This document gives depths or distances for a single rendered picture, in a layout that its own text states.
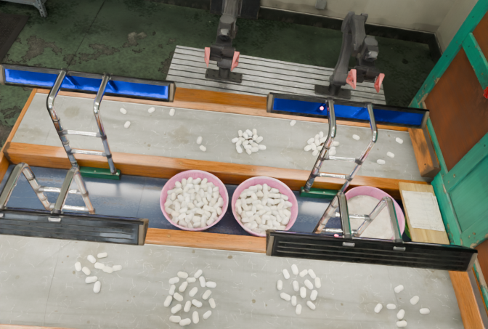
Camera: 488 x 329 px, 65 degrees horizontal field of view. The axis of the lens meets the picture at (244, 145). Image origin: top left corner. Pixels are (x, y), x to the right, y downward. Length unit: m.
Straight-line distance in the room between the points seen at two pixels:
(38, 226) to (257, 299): 0.74
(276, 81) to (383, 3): 1.86
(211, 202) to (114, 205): 0.40
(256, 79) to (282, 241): 1.19
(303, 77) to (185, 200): 1.04
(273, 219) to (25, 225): 0.86
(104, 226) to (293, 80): 1.39
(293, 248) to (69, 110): 1.22
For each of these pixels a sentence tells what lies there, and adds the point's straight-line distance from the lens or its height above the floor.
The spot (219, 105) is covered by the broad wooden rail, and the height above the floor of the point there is 0.76.
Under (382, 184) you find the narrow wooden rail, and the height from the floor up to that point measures 0.76.
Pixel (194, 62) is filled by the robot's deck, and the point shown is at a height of 0.67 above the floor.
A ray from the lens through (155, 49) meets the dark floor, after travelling 3.33.
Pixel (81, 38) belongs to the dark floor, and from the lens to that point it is 3.52.
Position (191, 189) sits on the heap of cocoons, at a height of 0.74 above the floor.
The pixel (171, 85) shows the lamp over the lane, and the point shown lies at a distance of 1.44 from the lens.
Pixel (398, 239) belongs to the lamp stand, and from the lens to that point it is 1.23.
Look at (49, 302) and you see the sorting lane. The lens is 1.50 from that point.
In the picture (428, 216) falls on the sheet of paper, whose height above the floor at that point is 0.78.
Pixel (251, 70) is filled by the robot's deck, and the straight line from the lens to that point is 2.21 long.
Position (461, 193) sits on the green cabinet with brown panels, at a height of 0.91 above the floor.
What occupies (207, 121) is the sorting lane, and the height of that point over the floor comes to 0.74.
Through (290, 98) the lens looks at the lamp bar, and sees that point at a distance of 1.45.
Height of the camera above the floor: 2.11
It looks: 52 degrees down
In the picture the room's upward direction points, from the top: 11 degrees clockwise
